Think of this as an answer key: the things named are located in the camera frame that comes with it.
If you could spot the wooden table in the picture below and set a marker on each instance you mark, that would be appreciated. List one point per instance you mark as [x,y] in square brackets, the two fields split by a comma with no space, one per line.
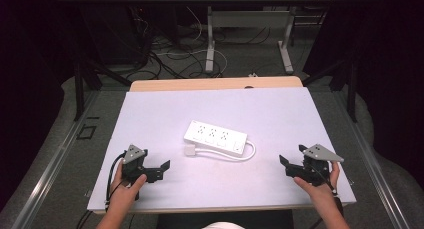
[200,84]

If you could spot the person's right hand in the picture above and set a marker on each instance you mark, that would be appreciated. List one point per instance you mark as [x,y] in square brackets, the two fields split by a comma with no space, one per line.
[320,193]

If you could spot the black metal stand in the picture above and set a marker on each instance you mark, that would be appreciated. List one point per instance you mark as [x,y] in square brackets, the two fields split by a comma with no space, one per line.
[80,89]
[351,89]

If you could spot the white power plug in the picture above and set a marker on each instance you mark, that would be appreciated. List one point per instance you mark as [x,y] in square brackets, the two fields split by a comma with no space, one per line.
[190,150]

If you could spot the person's left hand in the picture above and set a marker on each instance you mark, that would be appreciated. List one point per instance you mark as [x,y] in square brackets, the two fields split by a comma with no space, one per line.
[123,194]

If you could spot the white power strip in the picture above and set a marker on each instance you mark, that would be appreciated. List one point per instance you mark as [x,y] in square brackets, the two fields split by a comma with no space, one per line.
[216,137]

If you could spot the white table mat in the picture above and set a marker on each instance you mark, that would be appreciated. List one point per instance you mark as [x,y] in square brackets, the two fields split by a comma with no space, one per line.
[220,105]

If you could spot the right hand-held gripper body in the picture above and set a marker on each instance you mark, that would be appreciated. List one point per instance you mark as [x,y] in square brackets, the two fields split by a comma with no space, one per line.
[315,170]

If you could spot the aluminium floor rail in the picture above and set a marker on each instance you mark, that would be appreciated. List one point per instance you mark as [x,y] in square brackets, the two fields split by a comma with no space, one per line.
[373,169]
[50,169]

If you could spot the person's white clothing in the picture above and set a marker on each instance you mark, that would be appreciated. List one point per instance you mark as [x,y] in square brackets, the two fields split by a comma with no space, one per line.
[223,226]

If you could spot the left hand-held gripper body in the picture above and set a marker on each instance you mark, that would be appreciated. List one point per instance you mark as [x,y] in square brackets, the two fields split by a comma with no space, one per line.
[134,169]

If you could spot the white desk with metal legs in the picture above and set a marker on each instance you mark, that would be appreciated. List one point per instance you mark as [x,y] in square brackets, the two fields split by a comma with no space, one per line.
[250,19]

